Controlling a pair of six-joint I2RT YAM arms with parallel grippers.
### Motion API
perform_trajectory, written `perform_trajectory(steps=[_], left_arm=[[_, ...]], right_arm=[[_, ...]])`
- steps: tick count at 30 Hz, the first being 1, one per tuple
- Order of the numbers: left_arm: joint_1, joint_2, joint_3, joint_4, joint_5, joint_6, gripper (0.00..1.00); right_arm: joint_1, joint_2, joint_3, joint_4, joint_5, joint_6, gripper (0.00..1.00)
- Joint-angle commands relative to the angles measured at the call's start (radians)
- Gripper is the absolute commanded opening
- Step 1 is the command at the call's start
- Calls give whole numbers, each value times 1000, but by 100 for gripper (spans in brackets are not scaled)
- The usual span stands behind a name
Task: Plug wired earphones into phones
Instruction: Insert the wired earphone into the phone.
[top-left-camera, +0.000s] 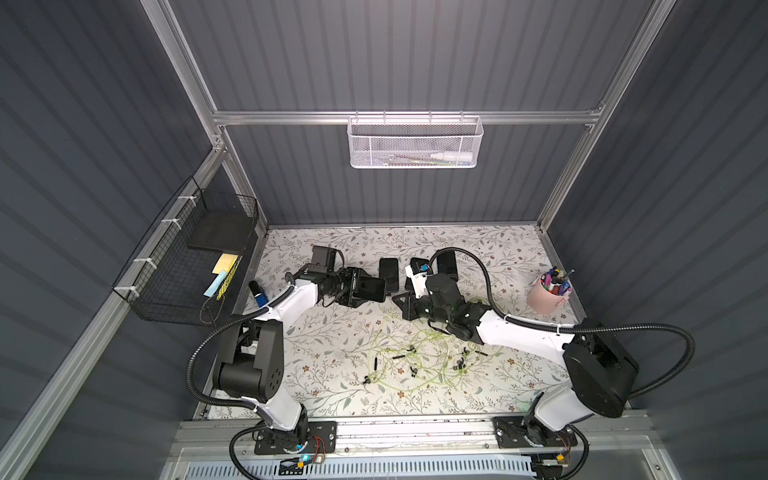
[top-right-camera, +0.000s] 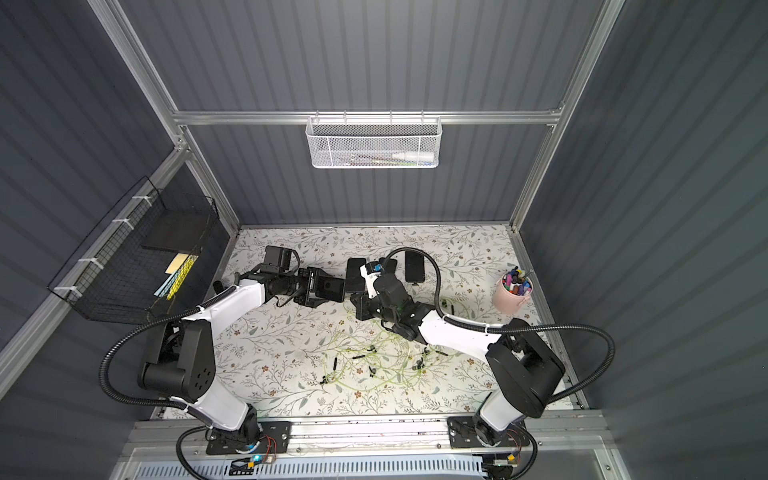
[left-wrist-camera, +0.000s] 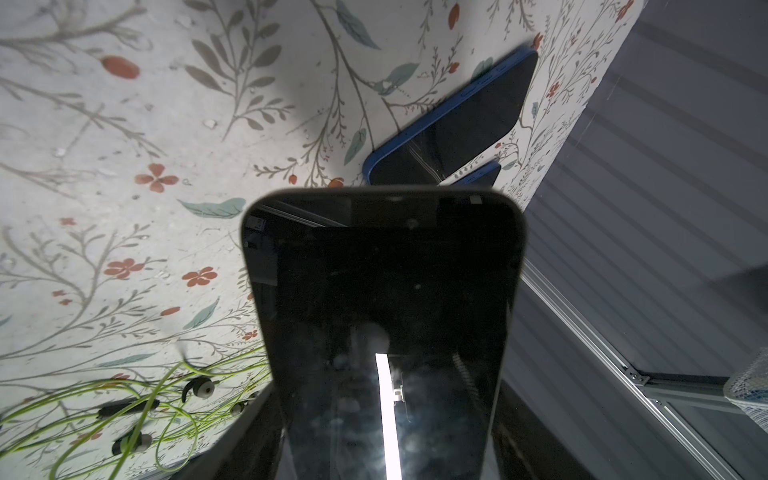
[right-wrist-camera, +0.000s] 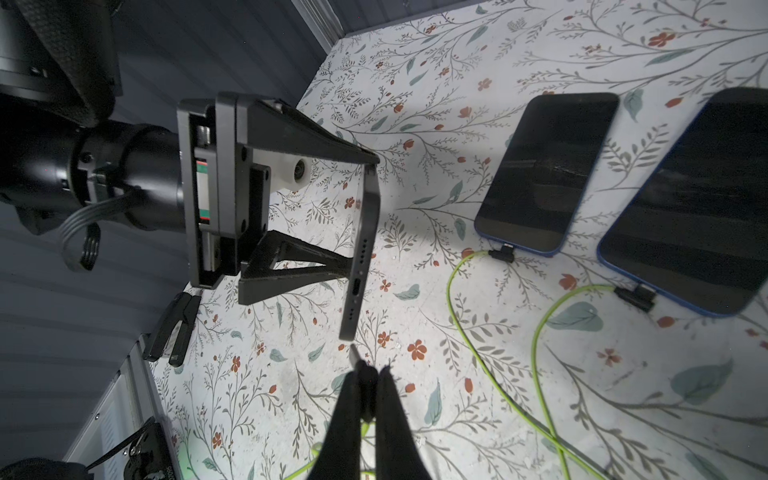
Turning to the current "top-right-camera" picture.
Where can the yellow sticky note pad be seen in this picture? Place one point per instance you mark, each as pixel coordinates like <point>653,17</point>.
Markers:
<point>176,263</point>

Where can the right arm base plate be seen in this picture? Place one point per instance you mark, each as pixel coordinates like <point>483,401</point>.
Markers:
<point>466,432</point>

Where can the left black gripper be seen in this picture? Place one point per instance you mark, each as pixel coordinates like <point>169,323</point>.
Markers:
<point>312,287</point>

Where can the white marker in basket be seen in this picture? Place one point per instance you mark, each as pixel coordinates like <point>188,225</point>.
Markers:
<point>416,157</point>

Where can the white wire mesh basket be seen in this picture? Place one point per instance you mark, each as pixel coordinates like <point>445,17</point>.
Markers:
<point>359,142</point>

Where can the black wire wall basket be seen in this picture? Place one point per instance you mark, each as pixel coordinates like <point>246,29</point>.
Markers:
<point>115,280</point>

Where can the pink pen cup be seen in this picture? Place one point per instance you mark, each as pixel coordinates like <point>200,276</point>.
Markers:
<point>513,290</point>

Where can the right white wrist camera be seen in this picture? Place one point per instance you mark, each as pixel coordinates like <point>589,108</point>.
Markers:
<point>370,272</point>

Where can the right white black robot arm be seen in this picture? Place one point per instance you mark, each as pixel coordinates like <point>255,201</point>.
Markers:
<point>525,369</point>

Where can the green wired earphones tangle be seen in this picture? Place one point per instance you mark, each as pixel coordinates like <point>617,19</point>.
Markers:
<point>362,356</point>

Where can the small black smartphone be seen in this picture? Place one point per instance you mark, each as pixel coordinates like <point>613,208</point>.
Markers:
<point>330,289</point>

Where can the black foam pad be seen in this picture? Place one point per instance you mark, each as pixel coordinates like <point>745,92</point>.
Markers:
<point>179,232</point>

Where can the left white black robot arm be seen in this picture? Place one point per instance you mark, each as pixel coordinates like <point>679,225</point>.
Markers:
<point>179,360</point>

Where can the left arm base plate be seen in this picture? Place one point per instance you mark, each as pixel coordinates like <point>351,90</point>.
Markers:
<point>270,437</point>

